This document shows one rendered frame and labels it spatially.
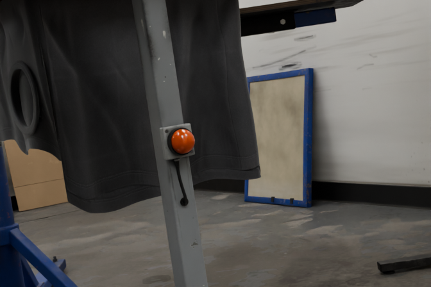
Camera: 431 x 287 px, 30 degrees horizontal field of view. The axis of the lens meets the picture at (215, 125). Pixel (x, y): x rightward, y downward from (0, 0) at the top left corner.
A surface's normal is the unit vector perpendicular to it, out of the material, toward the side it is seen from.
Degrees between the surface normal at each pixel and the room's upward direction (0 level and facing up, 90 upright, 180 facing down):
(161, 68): 90
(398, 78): 90
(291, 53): 90
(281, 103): 80
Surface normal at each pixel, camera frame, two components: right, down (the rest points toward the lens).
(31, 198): 0.45, -0.28
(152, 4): 0.51, -0.03
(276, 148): -0.86, -0.04
